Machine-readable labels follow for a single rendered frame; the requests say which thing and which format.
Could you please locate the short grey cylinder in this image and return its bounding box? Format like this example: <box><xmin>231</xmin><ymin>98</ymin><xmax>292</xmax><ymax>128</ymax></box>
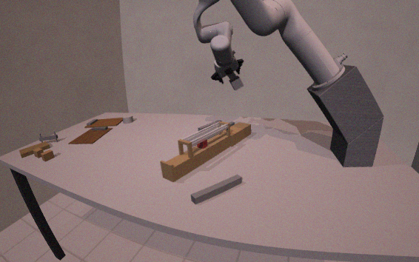
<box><xmin>122</xmin><ymin>115</ymin><xmax>133</xmax><ymax>124</ymax></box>

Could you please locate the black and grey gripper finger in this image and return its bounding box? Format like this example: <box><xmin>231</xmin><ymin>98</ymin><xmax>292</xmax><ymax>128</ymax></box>
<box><xmin>236</xmin><ymin>59</ymin><xmax>244</xmax><ymax>74</ymax></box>
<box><xmin>211</xmin><ymin>72</ymin><xmax>224</xmax><ymax>84</ymax></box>

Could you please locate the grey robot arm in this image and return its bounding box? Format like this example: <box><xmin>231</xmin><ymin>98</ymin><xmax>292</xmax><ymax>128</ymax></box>
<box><xmin>193</xmin><ymin>0</ymin><xmax>348</xmax><ymax>90</ymax></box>

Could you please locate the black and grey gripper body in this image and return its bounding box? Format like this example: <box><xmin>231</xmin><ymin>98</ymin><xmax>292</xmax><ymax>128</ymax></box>
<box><xmin>214</xmin><ymin>56</ymin><xmax>238</xmax><ymax>78</ymax></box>

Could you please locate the small brown wooden block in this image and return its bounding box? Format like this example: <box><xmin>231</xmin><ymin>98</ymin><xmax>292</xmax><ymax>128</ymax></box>
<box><xmin>33</xmin><ymin>148</ymin><xmax>44</xmax><ymax>158</ymax></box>
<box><xmin>41</xmin><ymin>150</ymin><xmax>55</xmax><ymax>162</ymax></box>

